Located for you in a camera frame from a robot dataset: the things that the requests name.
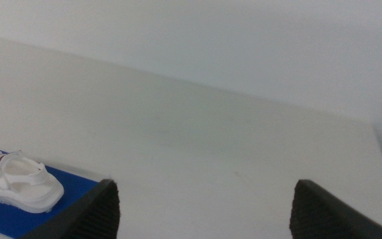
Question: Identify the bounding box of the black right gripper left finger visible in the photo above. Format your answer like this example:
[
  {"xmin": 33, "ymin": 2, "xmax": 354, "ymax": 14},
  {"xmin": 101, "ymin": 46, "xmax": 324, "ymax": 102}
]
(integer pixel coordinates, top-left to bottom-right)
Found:
[{"xmin": 19, "ymin": 178, "xmax": 121, "ymax": 239}]

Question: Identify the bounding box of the white sandal with red stripes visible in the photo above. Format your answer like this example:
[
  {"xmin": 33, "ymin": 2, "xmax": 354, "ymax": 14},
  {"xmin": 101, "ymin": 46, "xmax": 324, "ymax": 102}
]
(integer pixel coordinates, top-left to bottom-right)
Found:
[{"xmin": 0, "ymin": 149, "xmax": 65, "ymax": 214}]

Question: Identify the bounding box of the blue rectangular mat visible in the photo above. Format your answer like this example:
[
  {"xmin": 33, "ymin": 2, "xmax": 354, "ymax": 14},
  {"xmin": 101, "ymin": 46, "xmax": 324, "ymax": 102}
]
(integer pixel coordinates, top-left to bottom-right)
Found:
[{"xmin": 0, "ymin": 143, "xmax": 100, "ymax": 239}]

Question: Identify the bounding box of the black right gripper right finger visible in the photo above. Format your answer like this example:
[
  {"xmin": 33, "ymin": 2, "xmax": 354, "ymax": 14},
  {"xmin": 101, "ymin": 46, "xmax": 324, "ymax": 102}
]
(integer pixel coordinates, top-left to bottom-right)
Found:
[{"xmin": 288, "ymin": 179, "xmax": 382, "ymax": 239}]

